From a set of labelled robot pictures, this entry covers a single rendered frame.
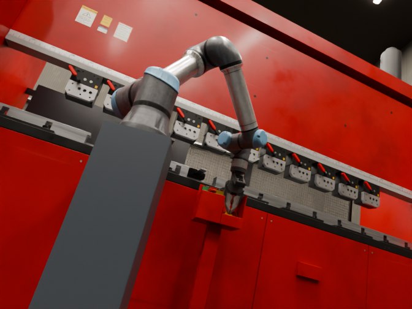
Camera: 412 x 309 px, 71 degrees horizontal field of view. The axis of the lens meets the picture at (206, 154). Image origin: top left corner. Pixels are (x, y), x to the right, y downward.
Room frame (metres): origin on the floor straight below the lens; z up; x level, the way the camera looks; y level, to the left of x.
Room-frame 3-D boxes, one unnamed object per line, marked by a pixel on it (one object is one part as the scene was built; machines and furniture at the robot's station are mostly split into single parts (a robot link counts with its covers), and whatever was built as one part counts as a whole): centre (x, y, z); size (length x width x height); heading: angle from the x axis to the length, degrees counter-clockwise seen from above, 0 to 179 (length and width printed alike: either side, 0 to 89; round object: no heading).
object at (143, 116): (0.78, 0.19, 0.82); 0.15 x 0.15 x 0.10
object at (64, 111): (1.96, 0.69, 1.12); 1.13 x 0.02 x 0.44; 106
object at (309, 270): (1.66, -0.71, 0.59); 0.15 x 0.02 x 0.07; 106
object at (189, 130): (1.58, 0.15, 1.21); 0.15 x 0.09 x 0.17; 106
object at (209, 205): (1.31, -0.11, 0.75); 0.20 x 0.16 x 0.18; 95
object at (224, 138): (1.21, -0.10, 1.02); 0.11 x 0.11 x 0.08; 43
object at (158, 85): (0.79, 0.19, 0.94); 0.13 x 0.12 x 0.14; 43
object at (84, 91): (1.42, 0.73, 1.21); 0.15 x 0.09 x 0.17; 106
